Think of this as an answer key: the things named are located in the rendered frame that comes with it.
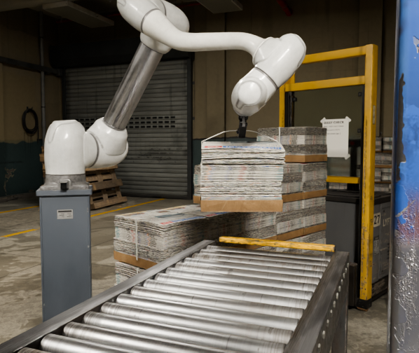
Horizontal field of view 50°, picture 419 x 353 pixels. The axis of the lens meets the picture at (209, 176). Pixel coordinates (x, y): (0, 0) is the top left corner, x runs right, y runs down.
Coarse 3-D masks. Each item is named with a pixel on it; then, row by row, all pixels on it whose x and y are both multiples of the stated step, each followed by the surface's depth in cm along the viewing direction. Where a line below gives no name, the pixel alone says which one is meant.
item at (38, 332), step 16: (208, 240) 175; (176, 256) 149; (144, 272) 130; (160, 272) 132; (112, 288) 116; (128, 288) 116; (80, 304) 105; (96, 304) 105; (48, 320) 95; (64, 320) 95; (80, 320) 98; (16, 336) 87; (32, 336) 87; (0, 352) 80; (16, 352) 81
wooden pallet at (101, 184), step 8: (88, 168) 814; (96, 168) 837; (104, 168) 865; (112, 168) 892; (88, 176) 828; (96, 176) 851; (104, 176) 879; (112, 176) 902; (96, 184) 822; (104, 184) 849; (112, 184) 875; (120, 184) 902; (104, 192) 860; (112, 192) 890; (120, 192) 913; (104, 200) 852; (112, 200) 858; (120, 200) 885; (96, 208) 801
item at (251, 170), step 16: (208, 144) 157; (224, 144) 157; (240, 144) 157; (256, 144) 158; (272, 144) 158; (208, 160) 152; (224, 160) 152; (240, 160) 151; (256, 160) 151; (272, 160) 151; (208, 176) 153; (224, 176) 153; (240, 176) 153; (256, 176) 153; (272, 176) 153; (208, 192) 155; (224, 192) 155; (240, 192) 155; (256, 192) 154; (272, 192) 154
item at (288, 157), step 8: (288, 160) 286; (296, 160) 282; (304, 160) 278; (312, 160) 285; (320, 160) 292; (312, 192) 286; (320, 192) 293; (320, 224) 295; (304, 232) 280; (312, 232) 288
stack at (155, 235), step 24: (120, 216) 217; (144, 216) 215; (168, 216) 215; (192, 216) 215; (216, 216) 220; (240, 216) 234; (264, 216) 251; (288, 216) 268; (120, 240) 217; (144, 240) 205; (168, 240) 197; (192, 240) 208; (216, 240) 221; (288, 240) 269; (120, 264) 218
